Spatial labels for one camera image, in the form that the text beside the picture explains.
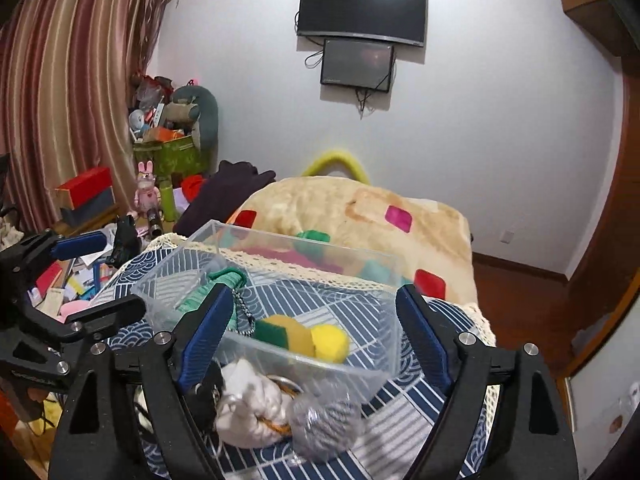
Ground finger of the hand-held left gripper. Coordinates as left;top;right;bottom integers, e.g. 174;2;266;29
0;229;115;282
14;294;147;361

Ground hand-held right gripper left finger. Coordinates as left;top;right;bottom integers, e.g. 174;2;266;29
47;284;237;480

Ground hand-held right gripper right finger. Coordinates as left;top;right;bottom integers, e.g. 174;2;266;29
395;284;582;480

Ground clear plastic box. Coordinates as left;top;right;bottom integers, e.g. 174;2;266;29
131;220;406;382

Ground grey box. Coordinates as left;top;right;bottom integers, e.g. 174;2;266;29
60;192;121;229

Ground pile of stationery clutter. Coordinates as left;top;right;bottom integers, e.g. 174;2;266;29
25;225;147;322

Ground black figurine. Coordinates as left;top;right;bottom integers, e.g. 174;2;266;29
112;215;144;269

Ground black pouch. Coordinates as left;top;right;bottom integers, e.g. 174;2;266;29
187;360;227;437

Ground red box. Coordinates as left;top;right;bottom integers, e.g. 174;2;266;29
55;166;114;209

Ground green knitted pouch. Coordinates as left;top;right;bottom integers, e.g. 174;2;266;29
177;267;247;317

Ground white cloth toy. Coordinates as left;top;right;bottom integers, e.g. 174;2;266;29
212;358;302;449

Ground blue patterned tablecloth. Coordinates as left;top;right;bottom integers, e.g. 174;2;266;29
95;232;499;480

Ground green and yellow sponge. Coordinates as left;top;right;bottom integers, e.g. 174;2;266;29
252;315;317;357

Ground pink rabbit figure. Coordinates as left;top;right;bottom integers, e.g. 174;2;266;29
134;161;162;219

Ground yellow foam ball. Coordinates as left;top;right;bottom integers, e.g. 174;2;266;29
310;324;351;364

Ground green bottle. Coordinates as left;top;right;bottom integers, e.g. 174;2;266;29
160;177;181;224

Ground red cloth item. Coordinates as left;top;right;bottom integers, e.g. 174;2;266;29
180;175;207;204

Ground grey mesh ball in bag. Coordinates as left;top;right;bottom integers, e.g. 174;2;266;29
289;380;367;464

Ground green storage box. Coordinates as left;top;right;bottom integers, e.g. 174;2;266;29
133;132;207;179

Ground dark purple cloth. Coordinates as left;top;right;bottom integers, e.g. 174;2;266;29
175;160;277;237

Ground pile of toys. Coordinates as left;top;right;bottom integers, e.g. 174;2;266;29
127;74;177;144

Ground striped red curtain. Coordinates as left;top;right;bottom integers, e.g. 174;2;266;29
0;0;190;241

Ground beige blanket with coloured squares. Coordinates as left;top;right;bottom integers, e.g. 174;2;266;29
227;175;476;312

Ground grey green plush toy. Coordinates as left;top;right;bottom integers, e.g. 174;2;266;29
167;84;220;154

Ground white cabinet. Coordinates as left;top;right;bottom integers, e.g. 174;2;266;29
565;310;640;442

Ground yellow fuzzy hoop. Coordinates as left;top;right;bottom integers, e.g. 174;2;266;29
300;147;372;184

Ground wooden wardrobe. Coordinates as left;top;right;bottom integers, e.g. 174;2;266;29
552;0;640;57

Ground metal bead chain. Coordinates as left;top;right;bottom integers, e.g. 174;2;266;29
234;285;262;345

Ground wooden door frame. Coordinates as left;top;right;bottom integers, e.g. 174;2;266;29
564;57;640;377

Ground small black wall monitor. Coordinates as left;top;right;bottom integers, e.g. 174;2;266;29
320;37;397;94

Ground large black wall television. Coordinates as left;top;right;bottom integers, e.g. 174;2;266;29
296;0;429;49

